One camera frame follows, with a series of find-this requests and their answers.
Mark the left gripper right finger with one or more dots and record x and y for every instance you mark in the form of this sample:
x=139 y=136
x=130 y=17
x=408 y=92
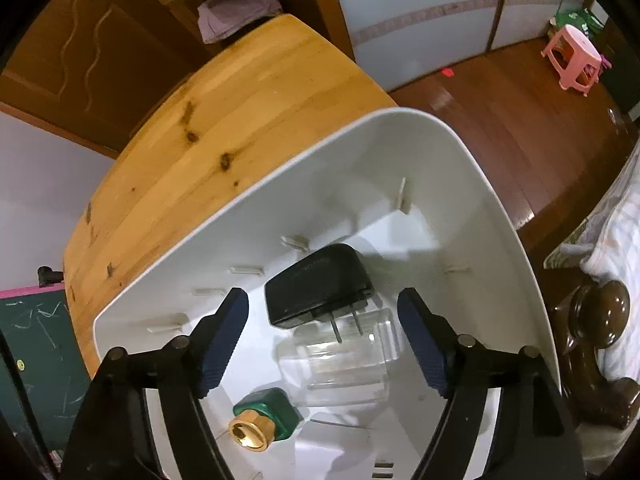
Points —
x=533 y=437

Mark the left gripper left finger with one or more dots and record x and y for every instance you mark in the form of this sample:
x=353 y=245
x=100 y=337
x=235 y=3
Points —
x=112 y=433

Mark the green bottle gold cap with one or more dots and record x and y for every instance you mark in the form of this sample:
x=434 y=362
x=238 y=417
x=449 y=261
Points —
x=263 y=417

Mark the clear plastic box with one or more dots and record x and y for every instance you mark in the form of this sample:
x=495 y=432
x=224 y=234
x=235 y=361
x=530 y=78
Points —
x=341 y=364

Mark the black power adapter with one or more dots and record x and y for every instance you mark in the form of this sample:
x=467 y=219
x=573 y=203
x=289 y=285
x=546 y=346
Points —
x=321 y=287

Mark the white plastic storage bin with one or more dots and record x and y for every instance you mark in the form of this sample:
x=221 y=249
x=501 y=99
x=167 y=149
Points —
x=400 y=187

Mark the white charger block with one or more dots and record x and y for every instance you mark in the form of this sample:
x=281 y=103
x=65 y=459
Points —
x=331 y=451

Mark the checked white blanket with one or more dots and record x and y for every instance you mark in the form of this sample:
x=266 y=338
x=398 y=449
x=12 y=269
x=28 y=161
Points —
x=605 y=246

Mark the pink plastic stool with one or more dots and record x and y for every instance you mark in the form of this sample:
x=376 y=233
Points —
x=575 y=59

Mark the brown wooden door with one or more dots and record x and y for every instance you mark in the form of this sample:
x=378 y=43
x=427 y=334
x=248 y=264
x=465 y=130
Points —
x=93 y=71

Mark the sliding wardrobe door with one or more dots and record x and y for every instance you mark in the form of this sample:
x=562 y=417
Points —
x=397 y=41

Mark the green chalkboard pink frame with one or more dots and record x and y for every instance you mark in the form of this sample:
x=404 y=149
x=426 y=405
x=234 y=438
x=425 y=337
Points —
x=36 y=325

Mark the dark wooden bed post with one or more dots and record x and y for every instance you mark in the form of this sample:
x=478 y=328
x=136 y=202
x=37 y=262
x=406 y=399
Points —
x=590 y=319

